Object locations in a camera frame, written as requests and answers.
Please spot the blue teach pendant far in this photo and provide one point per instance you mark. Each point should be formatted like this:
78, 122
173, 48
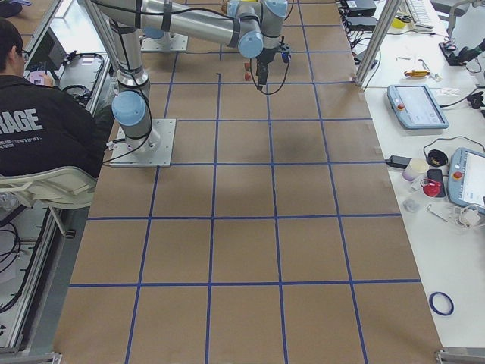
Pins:
415, 107

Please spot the black power adapter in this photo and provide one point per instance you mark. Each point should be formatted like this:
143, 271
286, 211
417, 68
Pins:
396, 161

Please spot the blue teach pendant near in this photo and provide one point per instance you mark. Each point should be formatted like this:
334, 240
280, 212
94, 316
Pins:
465, 184

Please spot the blue tape roll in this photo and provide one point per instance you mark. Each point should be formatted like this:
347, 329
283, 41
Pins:
441, 304

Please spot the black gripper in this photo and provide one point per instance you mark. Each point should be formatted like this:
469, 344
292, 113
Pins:
263, 61

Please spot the seated person in black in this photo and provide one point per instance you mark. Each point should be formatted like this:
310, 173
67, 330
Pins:
43, 128

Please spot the pink smartphone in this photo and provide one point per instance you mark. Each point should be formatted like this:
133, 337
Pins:
37, 78

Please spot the red round object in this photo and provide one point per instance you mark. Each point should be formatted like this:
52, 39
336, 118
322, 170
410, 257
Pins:
430, 187

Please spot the yellow clamp tool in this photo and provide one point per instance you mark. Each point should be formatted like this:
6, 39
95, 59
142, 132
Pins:
416, 74

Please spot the white paper cup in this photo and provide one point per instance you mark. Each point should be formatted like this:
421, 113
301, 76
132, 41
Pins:
415, 168

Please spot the white office chair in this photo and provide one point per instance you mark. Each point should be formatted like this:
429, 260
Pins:
59, 189

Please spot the aluminium frame post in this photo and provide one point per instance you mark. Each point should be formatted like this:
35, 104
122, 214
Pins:
385, 19

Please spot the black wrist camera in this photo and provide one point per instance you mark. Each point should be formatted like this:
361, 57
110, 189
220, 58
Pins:
285, 51

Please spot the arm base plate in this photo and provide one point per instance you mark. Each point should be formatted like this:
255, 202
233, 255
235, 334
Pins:
153, 152
169, 42

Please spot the blue teach pendant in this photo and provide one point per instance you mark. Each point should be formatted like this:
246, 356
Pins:
415, 107
465, 184

